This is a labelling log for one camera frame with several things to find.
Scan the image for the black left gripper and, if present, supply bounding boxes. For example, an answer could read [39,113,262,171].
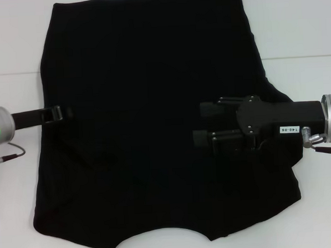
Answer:
[10,104,74,130]

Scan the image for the black shirt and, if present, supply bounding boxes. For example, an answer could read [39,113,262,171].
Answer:
[21,0,310,248]

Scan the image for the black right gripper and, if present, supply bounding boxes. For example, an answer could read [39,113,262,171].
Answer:
[198,91,328,154]

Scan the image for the left gripper cable with plugs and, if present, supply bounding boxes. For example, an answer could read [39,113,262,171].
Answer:
[0,141,27,169]

